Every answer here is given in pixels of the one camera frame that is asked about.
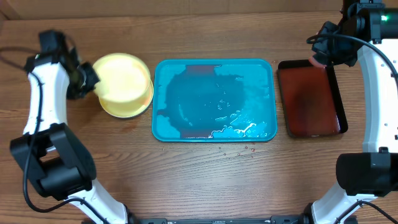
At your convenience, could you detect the black red-lined tray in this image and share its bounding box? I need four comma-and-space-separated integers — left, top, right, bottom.
277, 60, 348, 138

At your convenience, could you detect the teal plastic tray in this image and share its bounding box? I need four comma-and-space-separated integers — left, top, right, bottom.
152, 58, 278, 142

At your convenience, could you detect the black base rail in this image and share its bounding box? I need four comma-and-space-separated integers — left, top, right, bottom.
138, 215, 302, 224

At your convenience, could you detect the yellow-green plate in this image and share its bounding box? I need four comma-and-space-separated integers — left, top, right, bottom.
99, 80, 154, 119
93, 53, 153, 104

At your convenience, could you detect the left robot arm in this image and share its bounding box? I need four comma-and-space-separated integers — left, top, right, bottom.
10, 30, 134, 223

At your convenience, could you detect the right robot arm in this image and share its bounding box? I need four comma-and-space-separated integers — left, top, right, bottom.
301, 0, 397, 223

